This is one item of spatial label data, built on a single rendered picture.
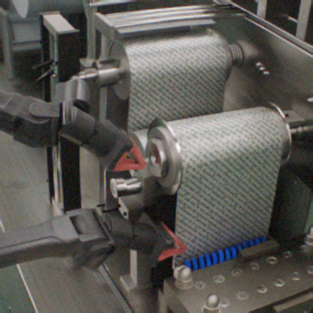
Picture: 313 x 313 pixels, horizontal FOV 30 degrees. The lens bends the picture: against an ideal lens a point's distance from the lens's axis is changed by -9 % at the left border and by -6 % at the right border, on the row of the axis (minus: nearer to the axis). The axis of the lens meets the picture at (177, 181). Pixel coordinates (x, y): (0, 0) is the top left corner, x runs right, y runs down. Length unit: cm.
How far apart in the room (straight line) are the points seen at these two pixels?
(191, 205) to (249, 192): 13
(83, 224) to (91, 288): 35
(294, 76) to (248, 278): 45
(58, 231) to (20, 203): 64
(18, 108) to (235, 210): 51
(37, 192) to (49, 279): 37
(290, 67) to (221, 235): 40
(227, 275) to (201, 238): 10
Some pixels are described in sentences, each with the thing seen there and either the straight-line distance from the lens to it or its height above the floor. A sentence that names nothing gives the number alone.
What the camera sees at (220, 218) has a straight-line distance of 125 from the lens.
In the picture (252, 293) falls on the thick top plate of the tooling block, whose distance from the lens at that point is 122.
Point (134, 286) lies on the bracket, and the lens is 138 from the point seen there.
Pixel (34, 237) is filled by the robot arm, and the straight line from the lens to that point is 102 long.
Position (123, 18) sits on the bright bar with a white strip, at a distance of 133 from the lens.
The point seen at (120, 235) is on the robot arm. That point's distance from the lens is 112.
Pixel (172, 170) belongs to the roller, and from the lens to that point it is 114.
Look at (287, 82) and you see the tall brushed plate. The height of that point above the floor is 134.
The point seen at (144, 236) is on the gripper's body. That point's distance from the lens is 116.
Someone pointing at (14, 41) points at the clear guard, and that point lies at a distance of 203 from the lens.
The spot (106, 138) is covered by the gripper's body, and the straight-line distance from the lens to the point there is 110.
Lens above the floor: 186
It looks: 34 degrees down
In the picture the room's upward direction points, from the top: 4 degrees clockwise
